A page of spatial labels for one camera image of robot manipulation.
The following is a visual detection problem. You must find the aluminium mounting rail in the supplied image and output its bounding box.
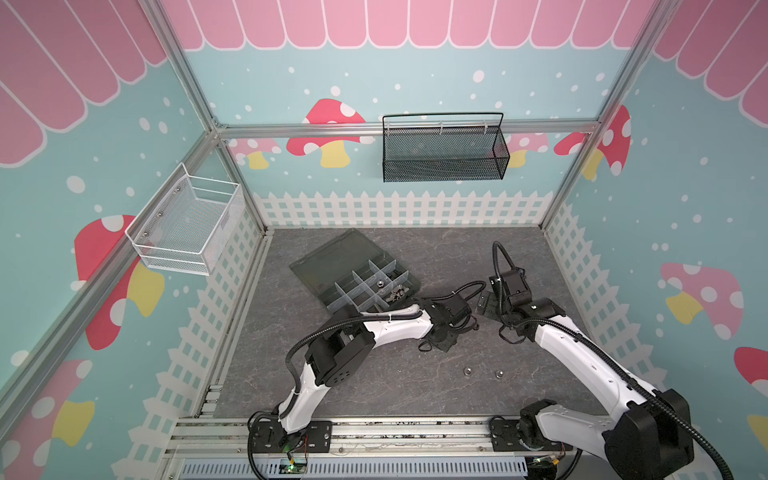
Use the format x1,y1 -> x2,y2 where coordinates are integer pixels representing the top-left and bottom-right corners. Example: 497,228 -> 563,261
155,416 -> 617,479

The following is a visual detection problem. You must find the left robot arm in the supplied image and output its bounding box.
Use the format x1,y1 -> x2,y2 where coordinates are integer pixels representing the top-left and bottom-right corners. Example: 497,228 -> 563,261
247,280 -> 487,455

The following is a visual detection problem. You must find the silver wing nut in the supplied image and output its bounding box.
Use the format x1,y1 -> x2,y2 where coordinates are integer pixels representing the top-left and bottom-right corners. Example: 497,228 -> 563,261
386,289 -> 407,303

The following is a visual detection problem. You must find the grey plastic organizer box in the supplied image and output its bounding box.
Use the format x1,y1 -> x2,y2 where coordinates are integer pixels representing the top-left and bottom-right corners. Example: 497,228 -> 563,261
290,229 -> 421,313

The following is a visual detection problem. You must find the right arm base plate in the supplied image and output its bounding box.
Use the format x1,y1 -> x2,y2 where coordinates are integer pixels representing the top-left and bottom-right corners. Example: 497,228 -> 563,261
488,415 -> 573,454

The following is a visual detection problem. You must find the white wire mesh basket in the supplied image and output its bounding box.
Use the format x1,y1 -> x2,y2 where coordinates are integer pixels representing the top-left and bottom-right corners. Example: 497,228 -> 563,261
125,164 -> 245,276

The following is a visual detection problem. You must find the black wire mesh basket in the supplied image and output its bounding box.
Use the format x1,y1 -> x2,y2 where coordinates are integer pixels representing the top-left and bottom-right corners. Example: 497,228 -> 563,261
381,112 -> 511,183

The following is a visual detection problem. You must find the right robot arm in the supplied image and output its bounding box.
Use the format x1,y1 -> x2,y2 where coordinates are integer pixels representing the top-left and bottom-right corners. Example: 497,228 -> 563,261
489,242 -> 733,479

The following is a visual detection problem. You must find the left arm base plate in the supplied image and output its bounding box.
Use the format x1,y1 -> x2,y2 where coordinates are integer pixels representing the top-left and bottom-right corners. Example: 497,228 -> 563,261
248,418 -> 333,454

